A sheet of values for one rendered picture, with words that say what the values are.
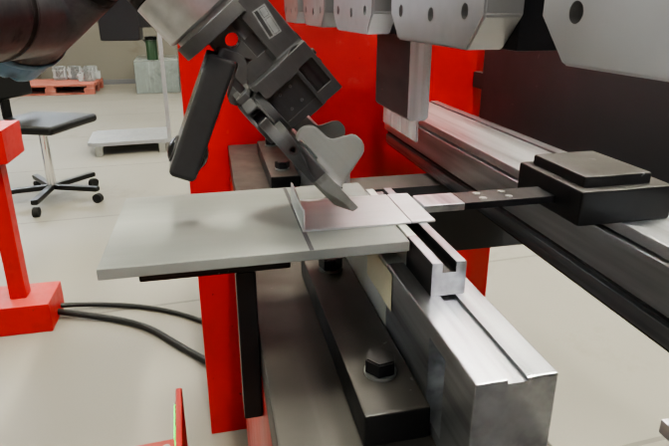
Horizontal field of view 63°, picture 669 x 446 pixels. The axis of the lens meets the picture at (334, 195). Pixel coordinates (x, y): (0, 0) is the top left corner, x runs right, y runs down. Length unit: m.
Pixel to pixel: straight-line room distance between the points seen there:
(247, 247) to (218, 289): 1.06
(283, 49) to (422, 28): 0.16
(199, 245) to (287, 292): 0.20
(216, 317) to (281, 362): 1.04
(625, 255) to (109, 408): 1.66
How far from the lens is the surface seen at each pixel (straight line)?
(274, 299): 0.66
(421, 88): 0.50
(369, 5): 0.49
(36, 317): 2.46
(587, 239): 0.69
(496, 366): 0.40
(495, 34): 0.31
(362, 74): 1.43
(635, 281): 0.64
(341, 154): 0.50
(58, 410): 2.05
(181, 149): 0.50
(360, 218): 0.54
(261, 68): 0.50
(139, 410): 1.96
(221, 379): 1.70
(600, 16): 0.22
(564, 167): 0.64
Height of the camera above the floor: 1.20
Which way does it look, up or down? 19 degrees down
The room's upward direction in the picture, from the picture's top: straight up
